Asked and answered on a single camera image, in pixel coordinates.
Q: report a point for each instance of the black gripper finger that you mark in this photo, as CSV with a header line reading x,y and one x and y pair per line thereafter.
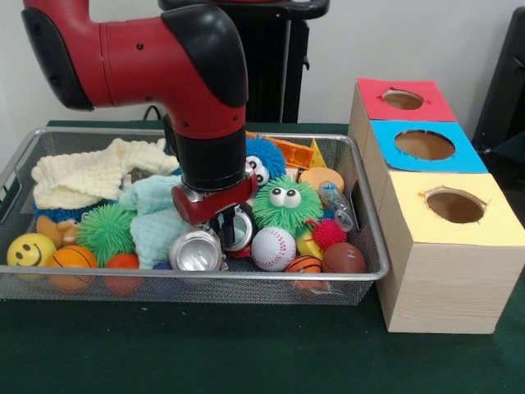
x,y
218,232
230,223

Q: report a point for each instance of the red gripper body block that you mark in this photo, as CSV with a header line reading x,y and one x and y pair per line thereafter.
x,y
205,209

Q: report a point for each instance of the blue spiky toy with eyes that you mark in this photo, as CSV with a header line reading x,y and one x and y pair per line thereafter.
x,y
264,149

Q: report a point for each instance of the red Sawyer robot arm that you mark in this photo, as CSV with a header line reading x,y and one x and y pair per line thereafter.
x,y
143,61

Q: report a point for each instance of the clear mesh bin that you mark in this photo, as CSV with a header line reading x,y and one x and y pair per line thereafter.
x,y
82,141

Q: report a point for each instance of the wooden box with three holes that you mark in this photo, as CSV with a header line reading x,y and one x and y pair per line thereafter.
x,y
451,287

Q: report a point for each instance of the crushed silver drink can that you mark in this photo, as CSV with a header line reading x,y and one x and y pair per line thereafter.
x,y
197,252

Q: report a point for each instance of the light blue cloth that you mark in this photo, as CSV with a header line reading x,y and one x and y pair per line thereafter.
x,y
156,217

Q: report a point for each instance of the green spiky toy with eyes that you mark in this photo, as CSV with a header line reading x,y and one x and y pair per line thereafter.
x,y
287,213

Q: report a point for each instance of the small red-orange ball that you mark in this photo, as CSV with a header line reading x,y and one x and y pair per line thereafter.
x,y
123,262

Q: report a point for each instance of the orange toothed toy block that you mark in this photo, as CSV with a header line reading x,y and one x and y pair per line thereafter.
x,y
299,154

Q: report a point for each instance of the brown toy football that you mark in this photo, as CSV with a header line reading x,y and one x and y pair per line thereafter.
x,y
344,258

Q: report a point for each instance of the dark green table cloth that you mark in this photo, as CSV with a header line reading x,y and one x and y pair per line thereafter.
x,y
508,164
205,353

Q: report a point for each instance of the cream cloth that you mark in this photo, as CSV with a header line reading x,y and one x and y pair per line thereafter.
x,y
82,176

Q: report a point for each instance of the orange toy basketball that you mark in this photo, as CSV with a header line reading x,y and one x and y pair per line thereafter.
x,y
73,258

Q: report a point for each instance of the yellow smiley ball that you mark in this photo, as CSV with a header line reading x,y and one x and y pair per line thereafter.
x,y
30,250

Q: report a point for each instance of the black flat stand bar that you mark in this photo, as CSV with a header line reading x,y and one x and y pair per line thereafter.
x,y
500,82

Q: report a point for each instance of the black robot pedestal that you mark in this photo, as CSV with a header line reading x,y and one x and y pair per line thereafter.
x,y
287,61

